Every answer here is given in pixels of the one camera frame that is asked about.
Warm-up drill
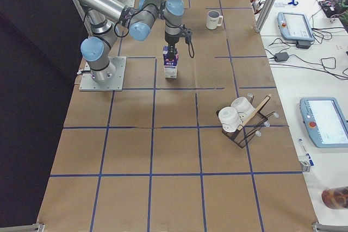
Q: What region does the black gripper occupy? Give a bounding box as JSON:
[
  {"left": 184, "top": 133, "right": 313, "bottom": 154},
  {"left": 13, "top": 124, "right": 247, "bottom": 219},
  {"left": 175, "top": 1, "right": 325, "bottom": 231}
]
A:
[{"left": 165, "top": 25, "right": 192, "bottom": 61}]

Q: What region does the blue white milk carton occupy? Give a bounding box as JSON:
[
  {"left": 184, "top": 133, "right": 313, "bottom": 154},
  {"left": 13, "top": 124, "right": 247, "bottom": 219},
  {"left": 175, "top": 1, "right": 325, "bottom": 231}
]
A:
[{"left": 163, "top": 46, "right": 179, "bottom": 79}]

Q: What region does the white ceramic mug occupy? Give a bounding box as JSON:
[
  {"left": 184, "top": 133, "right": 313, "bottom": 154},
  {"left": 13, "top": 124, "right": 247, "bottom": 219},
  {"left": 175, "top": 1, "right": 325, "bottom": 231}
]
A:
[{"left": 206, "top": 10, "right": 223, "bottom": 30}]

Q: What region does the white mug in rack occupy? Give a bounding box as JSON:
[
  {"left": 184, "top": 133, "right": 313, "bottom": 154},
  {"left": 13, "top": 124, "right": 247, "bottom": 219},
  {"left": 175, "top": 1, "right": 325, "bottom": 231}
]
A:
[
  {"left": 231, "top": 97, "right": 255, "bottom": 121},
  {"left": 218, "top": 106, "right": 242, "bottom": 133}
]

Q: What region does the black power adapter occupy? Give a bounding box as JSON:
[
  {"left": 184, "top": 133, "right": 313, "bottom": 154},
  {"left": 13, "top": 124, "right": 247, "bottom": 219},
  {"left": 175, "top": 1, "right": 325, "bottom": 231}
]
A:
[{"left": 274, "top": 52, "right": 289, "bottom": 62}]

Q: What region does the far teach pendant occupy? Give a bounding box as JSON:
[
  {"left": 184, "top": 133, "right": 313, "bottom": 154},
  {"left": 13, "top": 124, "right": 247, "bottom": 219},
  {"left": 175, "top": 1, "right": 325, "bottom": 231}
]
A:
[{"left": 277, "top": 12, "right": 315, "bottom": 42}]

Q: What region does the teach pendant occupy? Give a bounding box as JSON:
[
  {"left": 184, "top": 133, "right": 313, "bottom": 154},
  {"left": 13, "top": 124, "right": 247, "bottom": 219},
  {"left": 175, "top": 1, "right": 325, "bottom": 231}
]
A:
[
  {"left": 277, "top": 12, "right": 315, "bottom": 42},
  {"left": 300, "top": 97, "right": 347, "bottom": 148}
]

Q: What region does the near teach pendant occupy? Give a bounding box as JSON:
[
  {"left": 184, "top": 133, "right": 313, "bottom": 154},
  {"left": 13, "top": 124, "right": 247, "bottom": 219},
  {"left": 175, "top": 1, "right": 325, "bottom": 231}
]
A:
[{"left": 300, "top": 97, "right": 347, "bottom": 148}]

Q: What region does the small blue white box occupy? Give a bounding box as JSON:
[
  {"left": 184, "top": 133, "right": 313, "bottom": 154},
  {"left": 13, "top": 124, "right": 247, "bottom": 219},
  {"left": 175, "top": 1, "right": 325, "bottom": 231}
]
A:
[{"left": 297, "top": 139, "right": 314, "bottom": 172}]

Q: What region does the brown glass jar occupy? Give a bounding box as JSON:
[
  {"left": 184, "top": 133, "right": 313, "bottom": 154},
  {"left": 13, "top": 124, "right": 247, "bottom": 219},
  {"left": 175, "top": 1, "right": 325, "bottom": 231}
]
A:
[{"left": 321, "top": 186, "right": 347, "bottom": 209}]

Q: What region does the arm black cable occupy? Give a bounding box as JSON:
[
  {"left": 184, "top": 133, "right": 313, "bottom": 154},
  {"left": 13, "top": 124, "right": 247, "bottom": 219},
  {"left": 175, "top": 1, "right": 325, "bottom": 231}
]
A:
[{"left": 179, "top": 24, "right": 195, "bottom": 59}]

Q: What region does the wooden rack handle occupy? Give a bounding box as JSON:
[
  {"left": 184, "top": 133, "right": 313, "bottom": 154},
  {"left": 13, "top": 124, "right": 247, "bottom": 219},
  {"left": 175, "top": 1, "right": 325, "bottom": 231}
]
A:
[{"left": 237, "top": 94, "right": 272, "bottom": 131}]

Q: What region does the black wire dish rack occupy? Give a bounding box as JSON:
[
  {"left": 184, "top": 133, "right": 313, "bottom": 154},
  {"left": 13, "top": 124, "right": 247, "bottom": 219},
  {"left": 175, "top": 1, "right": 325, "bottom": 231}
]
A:
[{"left": 216, "top": 93, "right": 279, "bottom": 148}]

